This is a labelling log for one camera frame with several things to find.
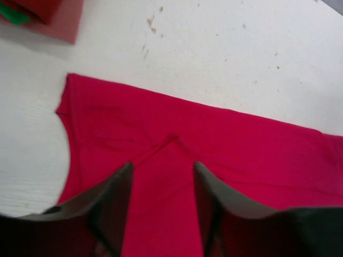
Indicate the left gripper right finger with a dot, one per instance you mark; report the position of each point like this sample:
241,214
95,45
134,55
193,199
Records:
232,224

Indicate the green folded shirt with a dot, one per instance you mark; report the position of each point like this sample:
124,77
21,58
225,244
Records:
13,16

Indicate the salmon pink folded shirt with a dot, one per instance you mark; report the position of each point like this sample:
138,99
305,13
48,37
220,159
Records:
64,25

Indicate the dark red folded shirt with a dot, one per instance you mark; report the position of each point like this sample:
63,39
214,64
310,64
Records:
40,10

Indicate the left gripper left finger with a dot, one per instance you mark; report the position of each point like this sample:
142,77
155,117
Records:
90,224

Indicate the crimson pink t shirt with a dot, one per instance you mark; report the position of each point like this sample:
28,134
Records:
108,124

